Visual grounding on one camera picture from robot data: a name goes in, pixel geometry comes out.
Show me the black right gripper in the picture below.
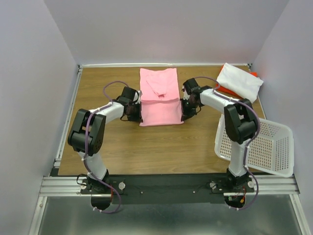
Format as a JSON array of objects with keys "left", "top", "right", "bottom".
[{"left": 179, "top": 97, "right": 199, "bottom": 121}]

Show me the aluminium frame rail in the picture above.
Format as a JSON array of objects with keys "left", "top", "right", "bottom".
[{"left": 29, "top": 174, "right": 312, "bottom": 235}]

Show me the white folded t shirt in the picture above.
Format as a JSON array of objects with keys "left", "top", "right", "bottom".
[{"left": 217, "top": 63, "right": 263, "bottom": 103}]

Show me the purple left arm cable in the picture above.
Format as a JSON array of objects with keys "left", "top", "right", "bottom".
[{"left": 82, "top": 81, "right": 130, "bottom": 214}]

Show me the white plastic laundry basket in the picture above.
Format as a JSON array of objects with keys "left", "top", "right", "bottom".
[{"left": 214, "top": 114, "right": 293, "bottom": 178}]

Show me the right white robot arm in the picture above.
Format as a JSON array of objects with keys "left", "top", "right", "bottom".
[{"left": 180, "top": 78, "right": 260, "bottom": 192}]

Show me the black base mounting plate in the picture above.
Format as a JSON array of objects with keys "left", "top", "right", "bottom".
[{"left": 76, "top": 173, "right": 255, "bottom": 212}]

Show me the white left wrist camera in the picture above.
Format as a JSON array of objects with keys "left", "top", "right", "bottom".
[{"left": 133, "top": 90, "right": 142, "bottom": 103}]

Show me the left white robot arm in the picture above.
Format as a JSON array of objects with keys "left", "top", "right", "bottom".
[{"left": 67, "top": 86, "right": 142, "bottom": 193}]

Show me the pink t shirt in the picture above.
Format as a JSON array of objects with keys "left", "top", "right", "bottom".
[{"left": 139, "top": 68, "right": 183, "bottom": 127}]

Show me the orange folded t shirt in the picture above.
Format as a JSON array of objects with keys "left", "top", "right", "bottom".
[{"left": 217, "top": 72, "right": 258, "bottom": 98}]

